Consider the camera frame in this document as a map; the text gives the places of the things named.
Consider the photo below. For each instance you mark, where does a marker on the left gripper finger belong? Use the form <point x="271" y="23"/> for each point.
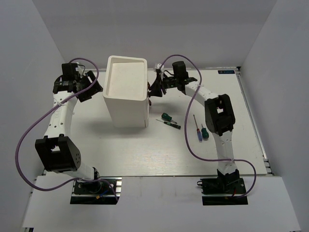
<point x="96" y="87"/>
<point x="86" y="95"/>

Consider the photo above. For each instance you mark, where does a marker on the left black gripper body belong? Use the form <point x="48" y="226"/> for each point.
<point x="81" y="80"/>

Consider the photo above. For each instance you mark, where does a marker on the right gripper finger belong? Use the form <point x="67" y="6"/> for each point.
<point x="157" y="82"/>
<point x="157" y="92"/>

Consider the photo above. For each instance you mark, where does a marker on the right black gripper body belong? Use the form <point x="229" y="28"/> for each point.
<point x="167" y="82"/>

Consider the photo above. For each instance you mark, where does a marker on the stubby green screwdriver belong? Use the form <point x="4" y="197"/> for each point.
<point x="166" y="117"/>

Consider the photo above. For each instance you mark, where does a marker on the blue red screwdriver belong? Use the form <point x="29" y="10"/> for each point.
<point x="199" y="135"/>

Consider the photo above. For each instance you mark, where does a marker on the green handled screwdriver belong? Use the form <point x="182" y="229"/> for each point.
<point x="205" y="134"/>

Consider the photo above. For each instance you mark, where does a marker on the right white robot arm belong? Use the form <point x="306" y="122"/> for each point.
<point x="219" y="114"/>

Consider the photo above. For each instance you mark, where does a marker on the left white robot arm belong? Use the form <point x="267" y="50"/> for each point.
<point x="56" y="150"/>

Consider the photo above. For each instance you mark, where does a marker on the white drawer cabinet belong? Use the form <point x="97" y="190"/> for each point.
<point x="125" y="91"/>

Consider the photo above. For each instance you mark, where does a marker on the thin black green screwdriver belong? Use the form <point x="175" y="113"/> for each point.
<point x="170" y="124"/>

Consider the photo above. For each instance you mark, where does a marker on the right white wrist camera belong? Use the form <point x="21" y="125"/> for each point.
<point x="158" y="67"/>

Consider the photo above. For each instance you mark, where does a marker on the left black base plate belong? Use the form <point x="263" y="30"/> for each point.
<point x="99" y="193"/>

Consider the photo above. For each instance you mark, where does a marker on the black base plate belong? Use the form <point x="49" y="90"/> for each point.
<point x="214" y="195"/>
<point x="99" y="193"/>

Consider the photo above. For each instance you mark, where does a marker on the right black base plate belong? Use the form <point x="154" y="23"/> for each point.
<point x="214" y="195"/>

